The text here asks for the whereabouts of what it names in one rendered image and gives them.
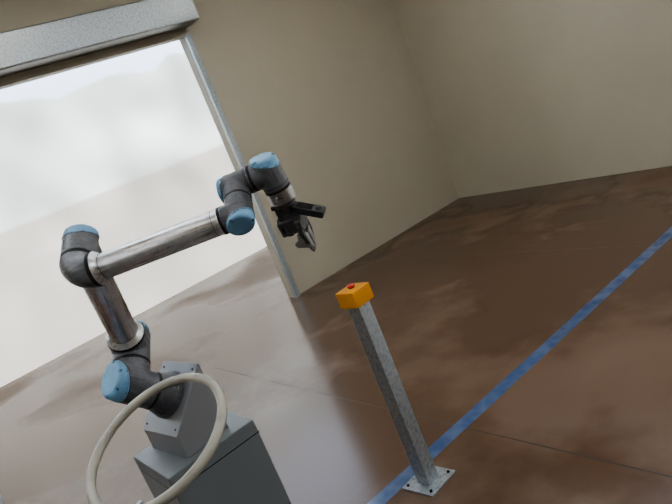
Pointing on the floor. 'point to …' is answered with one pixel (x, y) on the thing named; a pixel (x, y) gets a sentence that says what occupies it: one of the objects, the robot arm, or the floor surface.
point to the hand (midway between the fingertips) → (315, 247)
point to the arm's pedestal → (219, 470)
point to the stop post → (393, 391)
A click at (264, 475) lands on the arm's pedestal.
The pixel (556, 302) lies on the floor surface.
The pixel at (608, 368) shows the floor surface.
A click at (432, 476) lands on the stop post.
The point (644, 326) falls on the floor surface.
